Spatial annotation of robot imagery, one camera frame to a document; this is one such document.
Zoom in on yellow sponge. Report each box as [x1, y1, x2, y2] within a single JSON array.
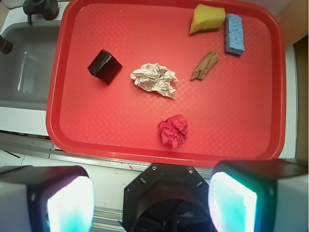
[[189, 4, 225, 35]]

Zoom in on blue sponge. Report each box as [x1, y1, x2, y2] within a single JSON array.
[[225, 14, 245, 56]]

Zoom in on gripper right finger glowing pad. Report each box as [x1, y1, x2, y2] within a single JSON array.
[[208, 159, 309, 232]]

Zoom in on grey sink basin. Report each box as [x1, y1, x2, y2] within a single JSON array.
[[0, 21, 61, 111]]

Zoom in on brown wood piece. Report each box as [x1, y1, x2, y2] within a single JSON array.
[[190, 50, 220, 81]]

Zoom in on crumpled white paper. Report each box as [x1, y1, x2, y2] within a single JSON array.
[[130, 62, 179, 99]]

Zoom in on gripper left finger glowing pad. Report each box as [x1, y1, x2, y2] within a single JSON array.
[[0, 165, 95, 232]]

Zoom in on red plastic tray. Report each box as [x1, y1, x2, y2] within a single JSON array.
[[46, 0, 286, 168]]

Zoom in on black box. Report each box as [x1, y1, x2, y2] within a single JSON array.
[[87, 49, 123, 85]]

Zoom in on crumpled red paper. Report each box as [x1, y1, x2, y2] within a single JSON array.
[[158, 115, 188, 148]]

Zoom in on dark grey faucet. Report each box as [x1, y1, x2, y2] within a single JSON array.
[[0, 0, 59, 54]]

